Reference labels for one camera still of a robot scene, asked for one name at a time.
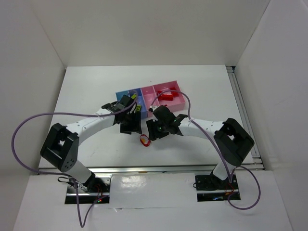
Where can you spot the light blue plastic bin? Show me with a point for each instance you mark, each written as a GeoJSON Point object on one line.
{"type": "Point", "coordinates": [120, 96]}

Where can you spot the red stepped lego brick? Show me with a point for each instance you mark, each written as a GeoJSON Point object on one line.
{"type": "Point", "coordinates": [166, 97]}

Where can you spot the small pink plastic bin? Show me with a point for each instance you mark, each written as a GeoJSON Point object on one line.
{"type": "Point", "coordinates": [149, 94]}

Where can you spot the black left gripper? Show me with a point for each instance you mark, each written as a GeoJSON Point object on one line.
{"type": "Point", "coordinates": [131, 125]}

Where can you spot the aluminium rail front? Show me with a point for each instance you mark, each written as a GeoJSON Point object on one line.
{"type": "Point", "coordinates": [189, 168]}

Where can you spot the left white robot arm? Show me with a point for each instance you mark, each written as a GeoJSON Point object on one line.
{"type": "Point", "coordinates": [61, 145]}

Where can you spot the dark blue plastic bin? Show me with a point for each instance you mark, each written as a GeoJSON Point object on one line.
{"type": "Point", "coordinates": [140, 102]}

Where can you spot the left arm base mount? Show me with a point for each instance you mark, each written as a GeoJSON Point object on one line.
{"type": "Point", "coordinates": [100, 190]}

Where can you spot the aluminium rail right side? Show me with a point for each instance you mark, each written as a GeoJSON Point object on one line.
{"type": "Point", "coordinates": [243, 112]}

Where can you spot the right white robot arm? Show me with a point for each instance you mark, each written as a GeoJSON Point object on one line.
{"type": "Point", "coordinates": [228, 138]}

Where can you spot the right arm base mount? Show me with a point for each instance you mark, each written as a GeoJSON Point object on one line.
{"type": "Point", "coordinates": [211, 189]}

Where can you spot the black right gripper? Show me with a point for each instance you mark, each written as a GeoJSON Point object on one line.
{"type": "Point", "coordinates": [155, 131]}

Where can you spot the red flower printed lego piece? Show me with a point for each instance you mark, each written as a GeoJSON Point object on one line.
{"type": "Point", "coordinates": [145, 141]}

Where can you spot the aluminium rail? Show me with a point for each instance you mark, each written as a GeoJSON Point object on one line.
{"type": "Point", "coordinates": [243, 112]}
{"type": "Point", "coordinates": [189, 168]}

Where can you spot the large pink plastic bin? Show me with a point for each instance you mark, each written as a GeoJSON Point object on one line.
{"type": "Point", "coordinates": [177, 104]}

